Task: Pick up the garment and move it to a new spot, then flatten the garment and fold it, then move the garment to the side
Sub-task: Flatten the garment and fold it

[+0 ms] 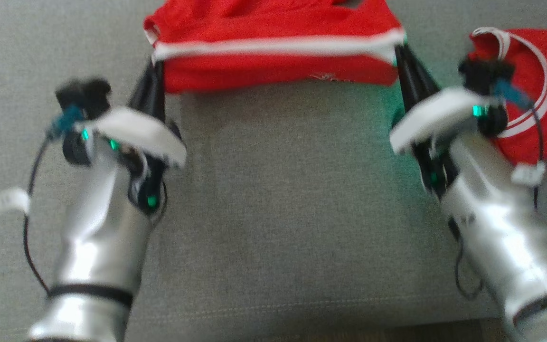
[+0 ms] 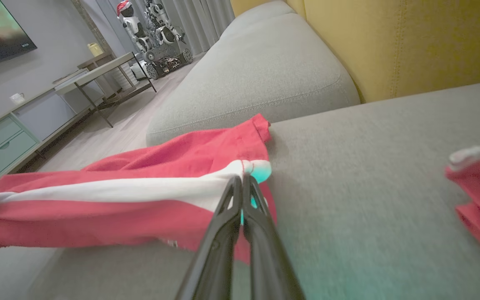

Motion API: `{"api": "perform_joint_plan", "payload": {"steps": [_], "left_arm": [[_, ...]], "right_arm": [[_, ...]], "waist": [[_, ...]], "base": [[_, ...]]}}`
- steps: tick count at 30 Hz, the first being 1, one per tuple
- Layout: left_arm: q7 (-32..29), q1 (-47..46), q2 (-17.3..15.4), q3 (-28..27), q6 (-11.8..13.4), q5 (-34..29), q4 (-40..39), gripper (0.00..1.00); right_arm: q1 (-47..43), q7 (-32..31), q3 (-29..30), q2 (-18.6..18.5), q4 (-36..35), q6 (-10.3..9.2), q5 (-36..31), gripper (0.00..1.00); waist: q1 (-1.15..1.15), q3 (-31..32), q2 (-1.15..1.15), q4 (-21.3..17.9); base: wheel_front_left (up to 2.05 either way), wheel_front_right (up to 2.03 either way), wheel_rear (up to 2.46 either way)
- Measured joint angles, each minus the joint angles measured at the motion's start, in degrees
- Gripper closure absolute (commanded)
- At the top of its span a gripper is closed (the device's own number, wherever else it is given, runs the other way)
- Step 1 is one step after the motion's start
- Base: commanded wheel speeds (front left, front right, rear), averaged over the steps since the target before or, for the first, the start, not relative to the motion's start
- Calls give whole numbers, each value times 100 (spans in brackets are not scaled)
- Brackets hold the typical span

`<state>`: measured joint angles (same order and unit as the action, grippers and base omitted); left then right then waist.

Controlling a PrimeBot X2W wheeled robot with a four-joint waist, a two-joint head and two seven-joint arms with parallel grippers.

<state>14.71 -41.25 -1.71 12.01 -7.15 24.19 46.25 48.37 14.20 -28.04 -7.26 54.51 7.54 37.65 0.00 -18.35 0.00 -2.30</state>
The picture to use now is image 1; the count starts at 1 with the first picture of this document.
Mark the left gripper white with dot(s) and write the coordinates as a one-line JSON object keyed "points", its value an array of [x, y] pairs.
{"points": [[150, 140]]}

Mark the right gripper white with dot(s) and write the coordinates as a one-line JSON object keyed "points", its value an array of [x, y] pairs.
{"points": [[439, 116]]}

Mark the red basketball shorts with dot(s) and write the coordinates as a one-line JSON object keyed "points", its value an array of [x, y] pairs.
{"points": [[264, 66]]}

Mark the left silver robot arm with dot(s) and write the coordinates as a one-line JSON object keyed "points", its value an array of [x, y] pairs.
{"points": [[98, 247]]}

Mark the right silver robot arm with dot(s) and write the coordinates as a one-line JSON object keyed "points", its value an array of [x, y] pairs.
{"points": [[496, 228]]}

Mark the left wrist blue connector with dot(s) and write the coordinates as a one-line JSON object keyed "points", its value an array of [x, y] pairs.
{"points": [[67, 121]]}

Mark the wrist blue connector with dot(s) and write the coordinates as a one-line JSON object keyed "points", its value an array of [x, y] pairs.
{"points": [[67, 121], [513, 94]]}

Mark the right wrist blue connector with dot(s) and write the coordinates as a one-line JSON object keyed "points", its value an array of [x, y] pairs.
{"points": [[513, 94]]}

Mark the large grey sofa seat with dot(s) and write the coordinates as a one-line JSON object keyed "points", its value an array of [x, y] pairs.
{"points": [[278, 213]]}

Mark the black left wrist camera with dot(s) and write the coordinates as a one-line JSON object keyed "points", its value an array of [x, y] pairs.
{"points": [[83, 97]]}

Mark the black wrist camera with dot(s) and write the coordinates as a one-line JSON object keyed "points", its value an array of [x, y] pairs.
{"points": [[83, 97], [485, 73]]}

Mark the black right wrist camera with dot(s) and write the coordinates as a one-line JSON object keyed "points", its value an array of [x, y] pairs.
{"points": [[485, 73]]}

